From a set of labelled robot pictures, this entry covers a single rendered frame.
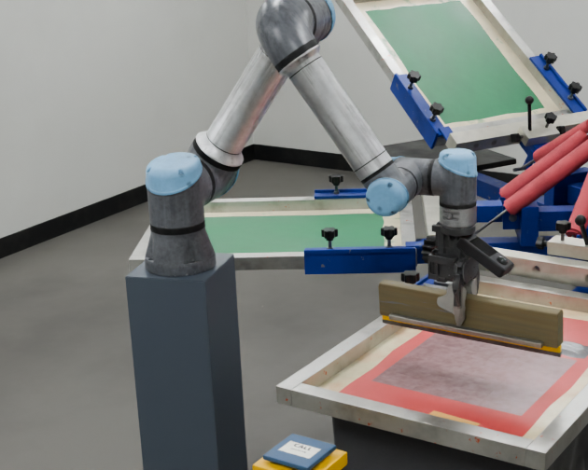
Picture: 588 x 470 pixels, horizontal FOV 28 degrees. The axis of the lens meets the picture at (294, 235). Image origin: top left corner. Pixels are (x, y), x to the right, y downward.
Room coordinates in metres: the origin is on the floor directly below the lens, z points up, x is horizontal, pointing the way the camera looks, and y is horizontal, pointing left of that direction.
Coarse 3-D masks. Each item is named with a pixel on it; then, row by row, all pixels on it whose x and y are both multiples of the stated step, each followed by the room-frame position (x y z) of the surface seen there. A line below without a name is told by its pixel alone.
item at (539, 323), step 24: (384, 288) 2.35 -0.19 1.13; (408, 288) 2.32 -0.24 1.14; (432, 288) 2.31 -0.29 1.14; (384, 312) 2.36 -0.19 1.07; (408, 312) 2.32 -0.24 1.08; (432, 312) 2.29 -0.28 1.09; (480, 312) 2.23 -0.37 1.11; (504, 312) 2.20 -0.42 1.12; (528, 312) 2.17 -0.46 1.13; (552, 312) 2.14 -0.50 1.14; (528, 336) 2.17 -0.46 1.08; (552, 336) 2.14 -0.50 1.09
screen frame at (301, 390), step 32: (480, 288) 2.74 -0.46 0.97; (512, 288) 2.69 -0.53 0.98; (544, 288) 2.67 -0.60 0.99; (352, 352) 2.36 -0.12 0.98; (288, 384) 2.19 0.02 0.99; (320, 384) 2.26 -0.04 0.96; (352, 416) 2.08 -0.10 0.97; (384, 416) 2.04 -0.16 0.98; (416, 416) 2.02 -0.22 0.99; (576, 416) 1.99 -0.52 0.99; (480, 448) 1.93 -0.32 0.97; (512, 448) 1.89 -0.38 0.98; (544, 448) 1.87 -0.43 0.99
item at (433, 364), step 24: (432, 336) 2.49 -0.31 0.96; (384, 360) 2.37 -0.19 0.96; (408, 360) 2.36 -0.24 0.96; (432, 360) 2.35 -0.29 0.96; (456, 360) 2.35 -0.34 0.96; (480, 360) 2.34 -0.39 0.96; (360, 384) 2.25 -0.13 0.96; (384, 384) 2.24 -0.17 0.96; (408, 384) 2.24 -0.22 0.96; (432, 384) 2.23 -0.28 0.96; (456, 384) 2.23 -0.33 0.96; (408, 408) 2.12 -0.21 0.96
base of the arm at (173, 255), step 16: (160, 240) 2.32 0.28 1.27; (176, 240) 2.31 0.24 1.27; (192, 240) 2.32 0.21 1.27; (208, 240) 2.36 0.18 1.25; (160, 256) 2.31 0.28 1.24; (176, 256) 2.30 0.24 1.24; (192, 256) 2.32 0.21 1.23; (208, 256) 2.33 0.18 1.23; (160, 272) 2.30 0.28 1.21; (176, 272) 2.29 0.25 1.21; (192, 272) 2.30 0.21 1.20
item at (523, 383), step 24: (576, 336) 2.45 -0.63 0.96; (504, 360) 2.34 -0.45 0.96; (528, 360) 2.33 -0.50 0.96; (552, 360) 2.32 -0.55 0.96; (576, 360) 2.32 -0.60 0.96; (480, 384) 2.22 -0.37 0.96; (504, 384) 2.22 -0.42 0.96; (528, 384) 2.21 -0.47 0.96; (552, 384) 2.20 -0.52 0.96; (432, 408) 2.12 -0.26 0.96; (456, 408) 2.11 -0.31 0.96; (480, 408) 2.11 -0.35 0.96; (504, 408) 2.10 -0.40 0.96; (528, 408) 2.10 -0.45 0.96; (504, 432) 2.01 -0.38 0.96
